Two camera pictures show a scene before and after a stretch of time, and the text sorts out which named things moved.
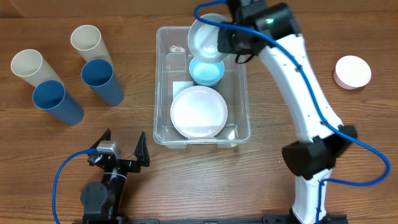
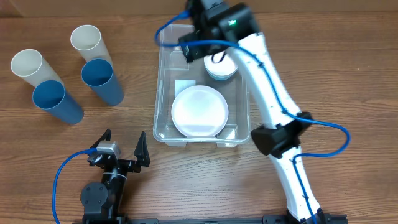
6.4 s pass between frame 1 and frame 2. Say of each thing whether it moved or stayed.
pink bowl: moved
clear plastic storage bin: stayed
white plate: stayed
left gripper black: stayed
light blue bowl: moved
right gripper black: moved
